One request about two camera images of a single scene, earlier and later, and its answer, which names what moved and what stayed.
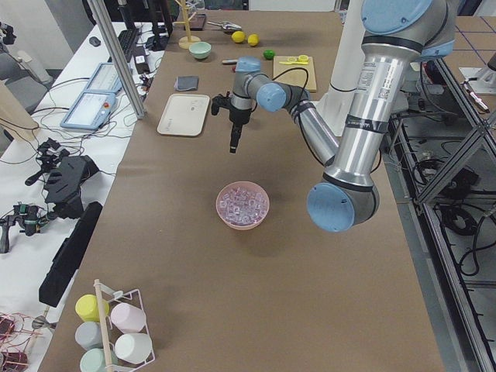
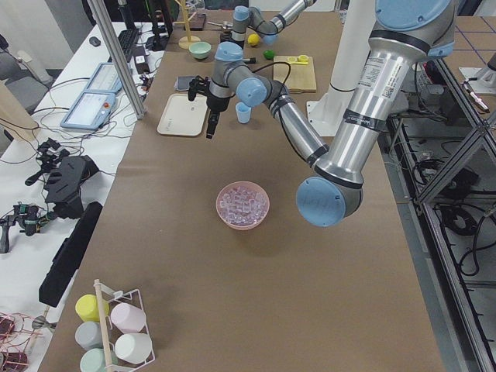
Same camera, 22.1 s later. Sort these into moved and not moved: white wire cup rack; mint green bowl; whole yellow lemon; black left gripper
Moved: black left gripper
Not moved: whole yellow lemon; mint green bowl; white wire cup rack
